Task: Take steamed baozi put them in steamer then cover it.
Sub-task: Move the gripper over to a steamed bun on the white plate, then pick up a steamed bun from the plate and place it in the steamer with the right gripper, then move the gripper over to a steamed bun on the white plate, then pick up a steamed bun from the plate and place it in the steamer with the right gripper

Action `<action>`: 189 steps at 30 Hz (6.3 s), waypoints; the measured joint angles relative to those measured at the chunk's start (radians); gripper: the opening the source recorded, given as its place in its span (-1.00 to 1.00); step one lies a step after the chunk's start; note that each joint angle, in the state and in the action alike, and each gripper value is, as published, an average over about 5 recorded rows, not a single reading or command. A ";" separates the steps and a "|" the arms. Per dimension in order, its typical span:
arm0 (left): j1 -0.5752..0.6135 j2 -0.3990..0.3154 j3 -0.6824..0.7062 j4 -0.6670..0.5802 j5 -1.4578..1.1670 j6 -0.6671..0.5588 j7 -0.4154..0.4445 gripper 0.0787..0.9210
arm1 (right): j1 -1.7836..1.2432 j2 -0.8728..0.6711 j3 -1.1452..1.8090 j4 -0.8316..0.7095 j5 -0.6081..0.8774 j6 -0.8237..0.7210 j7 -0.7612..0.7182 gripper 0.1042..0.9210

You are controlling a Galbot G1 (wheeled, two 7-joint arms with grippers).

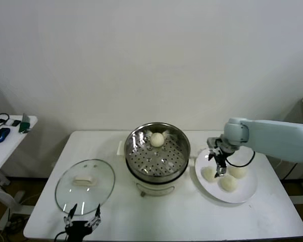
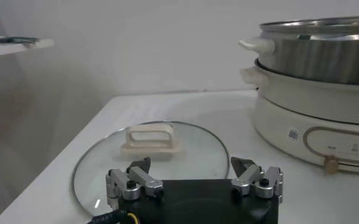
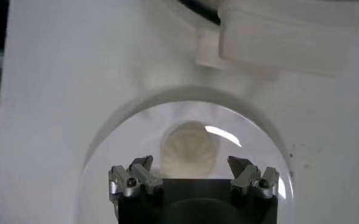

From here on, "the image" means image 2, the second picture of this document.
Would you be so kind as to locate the stainless steel steamer basket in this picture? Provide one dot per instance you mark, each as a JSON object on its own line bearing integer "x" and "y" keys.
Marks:
{"x": 319, "y": 58}

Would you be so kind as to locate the cream electric cooking pot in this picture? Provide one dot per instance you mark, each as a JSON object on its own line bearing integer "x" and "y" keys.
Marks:
{"x": 289, "y": 106}

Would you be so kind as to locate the green circuit board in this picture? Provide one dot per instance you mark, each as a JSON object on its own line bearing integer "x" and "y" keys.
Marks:
{"x": 19, "y": 39}

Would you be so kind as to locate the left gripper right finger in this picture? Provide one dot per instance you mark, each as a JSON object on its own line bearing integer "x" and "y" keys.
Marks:
{"x": 252, "y": 178}

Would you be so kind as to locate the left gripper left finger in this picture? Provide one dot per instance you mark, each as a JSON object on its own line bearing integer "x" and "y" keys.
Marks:
{"x": 136, "y": 179}

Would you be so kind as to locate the white side table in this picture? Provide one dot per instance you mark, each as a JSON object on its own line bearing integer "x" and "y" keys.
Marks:
{"x": 14, "y": 48}

